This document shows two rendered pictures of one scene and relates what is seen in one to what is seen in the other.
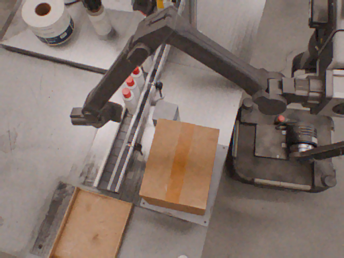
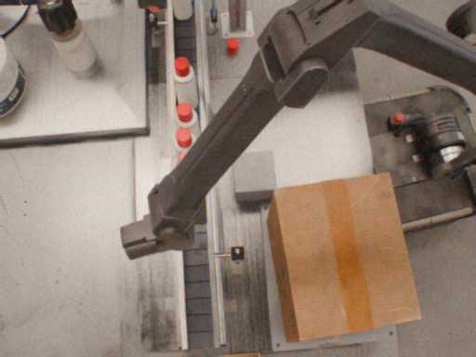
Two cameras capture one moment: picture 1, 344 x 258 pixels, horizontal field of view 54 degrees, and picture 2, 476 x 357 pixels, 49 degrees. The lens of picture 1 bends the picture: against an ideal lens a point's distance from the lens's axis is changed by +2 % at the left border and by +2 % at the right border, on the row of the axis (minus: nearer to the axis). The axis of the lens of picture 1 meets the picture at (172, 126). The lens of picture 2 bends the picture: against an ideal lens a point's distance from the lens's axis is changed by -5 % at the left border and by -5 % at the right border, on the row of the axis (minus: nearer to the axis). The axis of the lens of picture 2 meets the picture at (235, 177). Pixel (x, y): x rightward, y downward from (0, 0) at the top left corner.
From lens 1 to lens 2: 0.40 m
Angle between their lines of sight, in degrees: 10
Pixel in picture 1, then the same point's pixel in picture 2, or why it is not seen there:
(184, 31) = (389, 13)
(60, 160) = (93, 323)
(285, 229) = (449, 284)
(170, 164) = (334, 265)
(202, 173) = (393, 260)
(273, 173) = (416, 207)
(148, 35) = (327, 39)
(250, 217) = not seen: hidden behind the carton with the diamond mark
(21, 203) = not seen: outside the picture
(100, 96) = (193, 190)
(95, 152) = (150, 288)
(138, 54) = (306, 83)
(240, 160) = not seen: hidden behind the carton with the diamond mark
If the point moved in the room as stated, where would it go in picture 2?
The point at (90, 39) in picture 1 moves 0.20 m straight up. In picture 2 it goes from (61, 85) to (36, 46)
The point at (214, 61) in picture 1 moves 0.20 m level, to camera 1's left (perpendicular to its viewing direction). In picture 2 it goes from (437, 56) to (309, 126)
